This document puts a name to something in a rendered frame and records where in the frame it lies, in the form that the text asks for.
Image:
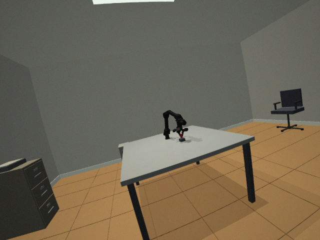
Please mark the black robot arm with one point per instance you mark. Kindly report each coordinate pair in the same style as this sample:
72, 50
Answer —
179, 120

